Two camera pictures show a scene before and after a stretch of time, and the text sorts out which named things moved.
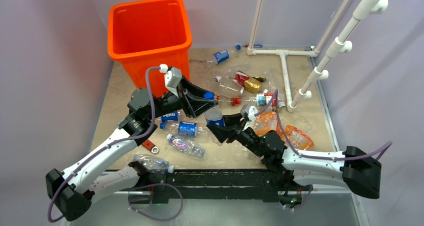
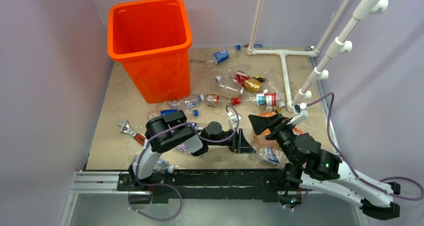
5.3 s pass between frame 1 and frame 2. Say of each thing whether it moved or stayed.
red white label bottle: stayed
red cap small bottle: stayed
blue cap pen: stayed
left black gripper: moved
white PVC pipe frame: stayed
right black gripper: moved
